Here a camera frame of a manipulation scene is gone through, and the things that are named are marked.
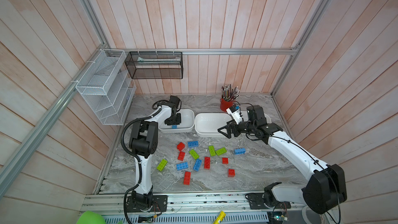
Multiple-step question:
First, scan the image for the black mesh wall basket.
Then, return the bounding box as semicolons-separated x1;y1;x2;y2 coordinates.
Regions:
124;51;184;80

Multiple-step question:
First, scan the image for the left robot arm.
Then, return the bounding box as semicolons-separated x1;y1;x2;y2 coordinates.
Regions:
120;95;181;211

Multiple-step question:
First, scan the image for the pencils bundle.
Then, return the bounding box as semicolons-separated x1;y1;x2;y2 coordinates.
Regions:
221;84;240;102

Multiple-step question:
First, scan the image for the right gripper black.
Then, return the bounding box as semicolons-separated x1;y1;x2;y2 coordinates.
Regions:
218;118;257;139

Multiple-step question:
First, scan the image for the red long lego center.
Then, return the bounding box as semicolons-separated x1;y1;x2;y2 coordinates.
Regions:
204;157;211;170

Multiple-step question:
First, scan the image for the blue lego top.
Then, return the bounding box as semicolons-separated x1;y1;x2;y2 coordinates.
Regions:
188;141;199;148

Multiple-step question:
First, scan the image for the left white bin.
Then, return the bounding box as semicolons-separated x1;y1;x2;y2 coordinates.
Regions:
159;109;195;133

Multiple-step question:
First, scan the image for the white wire wall shelf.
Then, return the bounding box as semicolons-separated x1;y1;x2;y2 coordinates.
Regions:
76;49;136;125

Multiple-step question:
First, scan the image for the red pencil cup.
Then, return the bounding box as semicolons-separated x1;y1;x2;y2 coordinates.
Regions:
220;99;234;112

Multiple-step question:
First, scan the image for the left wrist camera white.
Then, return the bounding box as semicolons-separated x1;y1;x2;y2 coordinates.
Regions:
227;104;243;124

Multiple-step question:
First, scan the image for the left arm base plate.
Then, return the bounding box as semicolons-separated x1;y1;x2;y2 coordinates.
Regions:
125;195;168;213

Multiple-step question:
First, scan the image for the green lego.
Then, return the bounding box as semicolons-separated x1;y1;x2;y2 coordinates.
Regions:
189;149;200;160
216;147;227;156
157;159;168;172
208;145;216;156

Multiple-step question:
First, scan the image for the red square lego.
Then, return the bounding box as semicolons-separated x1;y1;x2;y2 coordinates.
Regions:
177;151;185;161
177;142;185;151

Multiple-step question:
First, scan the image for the red long lego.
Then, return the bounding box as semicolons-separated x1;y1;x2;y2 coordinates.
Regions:
204;157;211;170
183;171;191;185

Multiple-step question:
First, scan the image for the green ball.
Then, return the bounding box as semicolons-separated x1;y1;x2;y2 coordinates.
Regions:
76;211;106;224

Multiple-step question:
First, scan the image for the red long lego bottom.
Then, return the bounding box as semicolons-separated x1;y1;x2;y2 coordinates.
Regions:
183;171;191;185

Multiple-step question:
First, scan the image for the aluminium front rail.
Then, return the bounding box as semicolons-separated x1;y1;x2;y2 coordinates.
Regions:
80;190;307;215

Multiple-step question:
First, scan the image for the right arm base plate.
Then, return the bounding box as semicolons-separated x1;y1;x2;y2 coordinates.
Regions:
245;192;291;210

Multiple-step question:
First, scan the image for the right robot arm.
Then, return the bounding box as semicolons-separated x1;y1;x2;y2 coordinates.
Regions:
218;105;347;214

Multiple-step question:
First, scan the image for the small red lego lower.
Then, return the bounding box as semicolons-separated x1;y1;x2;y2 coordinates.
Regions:
228;169;235;177

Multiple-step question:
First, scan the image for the yellow tool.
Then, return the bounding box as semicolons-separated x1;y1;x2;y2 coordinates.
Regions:
212;211;226;224

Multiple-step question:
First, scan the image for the middle white bin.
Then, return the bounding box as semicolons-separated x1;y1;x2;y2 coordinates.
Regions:
194;113;232;138

